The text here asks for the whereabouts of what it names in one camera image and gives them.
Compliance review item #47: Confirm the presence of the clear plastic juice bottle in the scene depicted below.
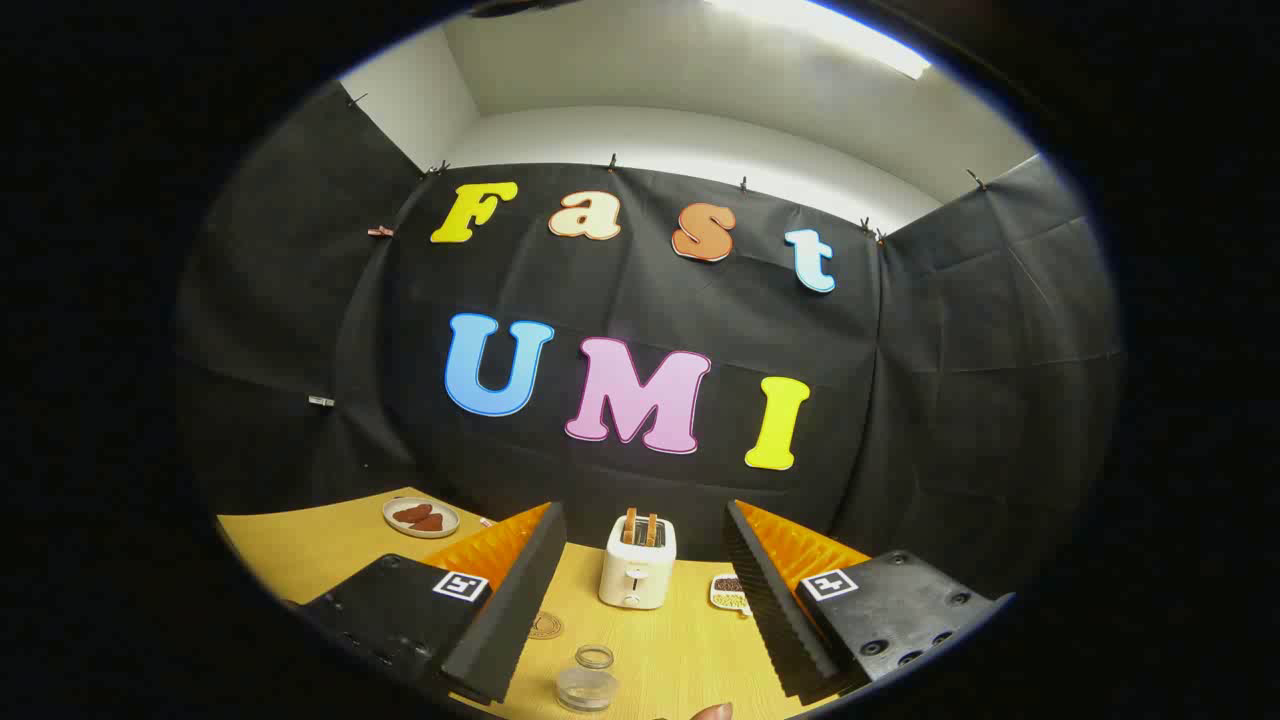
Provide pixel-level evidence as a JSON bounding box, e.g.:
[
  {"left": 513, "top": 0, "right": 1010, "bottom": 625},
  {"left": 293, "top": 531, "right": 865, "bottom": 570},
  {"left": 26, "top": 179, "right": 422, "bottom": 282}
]
[{"left": 555, "top": 645, "right": 622, "bottom": 713}]

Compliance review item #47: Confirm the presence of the round white plate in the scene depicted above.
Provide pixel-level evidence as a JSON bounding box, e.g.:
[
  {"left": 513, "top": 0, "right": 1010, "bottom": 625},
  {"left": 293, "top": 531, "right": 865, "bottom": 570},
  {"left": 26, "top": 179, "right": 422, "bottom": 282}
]
[{"left": 383, "top": 497, "right": 461, "bottom": 540}]

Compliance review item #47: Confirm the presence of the white toaster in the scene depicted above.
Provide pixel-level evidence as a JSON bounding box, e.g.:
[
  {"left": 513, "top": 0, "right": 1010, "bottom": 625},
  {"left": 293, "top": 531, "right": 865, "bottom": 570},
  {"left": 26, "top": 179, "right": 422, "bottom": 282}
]
[{"left": 598, "top": 512, "right": 678, "bottom": 611}]

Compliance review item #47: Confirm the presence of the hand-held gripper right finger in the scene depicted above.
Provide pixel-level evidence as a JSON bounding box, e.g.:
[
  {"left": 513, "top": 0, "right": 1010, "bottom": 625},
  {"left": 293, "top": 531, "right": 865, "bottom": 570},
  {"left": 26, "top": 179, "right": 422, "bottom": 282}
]
[{"left": 722, "top": 500, "right": 1016, "bottom": 706}]

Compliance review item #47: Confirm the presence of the white divided dish of beans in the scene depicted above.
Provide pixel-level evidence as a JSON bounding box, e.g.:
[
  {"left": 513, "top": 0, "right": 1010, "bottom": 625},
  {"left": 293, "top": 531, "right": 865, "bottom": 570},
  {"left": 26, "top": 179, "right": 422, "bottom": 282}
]
[{"left": 709, "top": 574, "right": 753, "bottom": 617}]

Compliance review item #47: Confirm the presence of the wooden table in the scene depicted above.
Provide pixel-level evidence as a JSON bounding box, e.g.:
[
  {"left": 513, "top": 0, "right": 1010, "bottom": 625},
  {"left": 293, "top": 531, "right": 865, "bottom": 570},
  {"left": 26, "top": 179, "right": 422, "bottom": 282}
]
[{"left": 217, "top": 487, "right": 839, "bottom": 720}]

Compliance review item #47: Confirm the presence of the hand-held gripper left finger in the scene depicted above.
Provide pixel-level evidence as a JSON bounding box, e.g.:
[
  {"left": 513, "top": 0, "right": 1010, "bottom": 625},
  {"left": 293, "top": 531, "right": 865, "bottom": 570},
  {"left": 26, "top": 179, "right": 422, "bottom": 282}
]
[{"left": 285, "top": 502, "right": 569, "bottom": 706}]

